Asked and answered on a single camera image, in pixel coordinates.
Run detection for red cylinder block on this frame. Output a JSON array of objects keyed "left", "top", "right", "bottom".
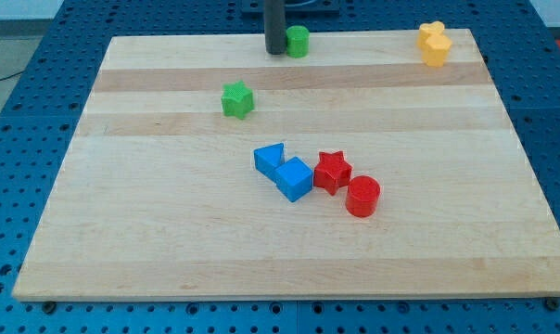
[{"left": 345, "top": 175, "right": 381, "bottom": 218}]

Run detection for yellow hexagon block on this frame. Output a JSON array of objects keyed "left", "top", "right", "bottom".
[{"left": 422, "top": 34, "right": 452, "bottom": 67}]

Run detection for blue cube block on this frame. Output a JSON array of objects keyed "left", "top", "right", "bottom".
[{"left": 274, "top": 157, "right": 313, "bottom": 202}]

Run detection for red star block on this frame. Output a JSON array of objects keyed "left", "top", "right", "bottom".
[{"left": 313, "top": 151, "right": 352, "bottom": 196}]

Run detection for wooden board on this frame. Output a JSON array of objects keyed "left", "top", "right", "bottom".
[{"left": 12, "top": 29, "right": 560, "bottom": 302}]

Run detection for green star block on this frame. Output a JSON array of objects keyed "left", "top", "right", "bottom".
[{"left": 221, "top": 81, "right": 254, "bottom": 120}]

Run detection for green cylinder block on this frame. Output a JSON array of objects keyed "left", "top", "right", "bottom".
[{"left": 286, "top": 25, "right": 310, "bottom": 58}]

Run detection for blue triangle block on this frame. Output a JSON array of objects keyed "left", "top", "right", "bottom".
[{"left": 253, "top": 143, "right": 285, "bottom": 182}]

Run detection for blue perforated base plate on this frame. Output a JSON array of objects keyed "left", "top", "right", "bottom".
[{"left": 0, "top": 1, "right": 560, "bottom": 333}]

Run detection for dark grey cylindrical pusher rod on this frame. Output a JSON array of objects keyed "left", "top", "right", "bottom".
[{"left": 263, "top": 0, "right": 286, "bottom": 55}]

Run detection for yellow heart block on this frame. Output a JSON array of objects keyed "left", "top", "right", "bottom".
[{"left": 416, "top": 20, "right": 445, "bottom": 49}]

